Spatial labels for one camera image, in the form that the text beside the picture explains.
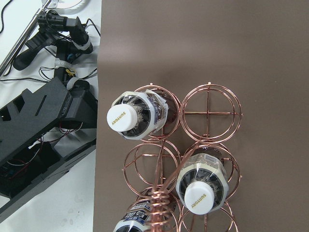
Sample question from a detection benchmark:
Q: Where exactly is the tea bottle white cap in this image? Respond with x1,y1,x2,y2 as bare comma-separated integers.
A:
176,146,229,215
106,89,178,140

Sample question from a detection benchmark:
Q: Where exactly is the copper wire bottle basket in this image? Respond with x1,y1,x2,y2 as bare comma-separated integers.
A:
123,83,243,232

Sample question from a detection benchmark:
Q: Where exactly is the tea bottle near handle end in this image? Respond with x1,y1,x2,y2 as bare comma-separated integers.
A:
112,188,176,232

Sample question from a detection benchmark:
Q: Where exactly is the black machine frame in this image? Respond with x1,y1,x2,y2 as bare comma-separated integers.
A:
0,78,98,218

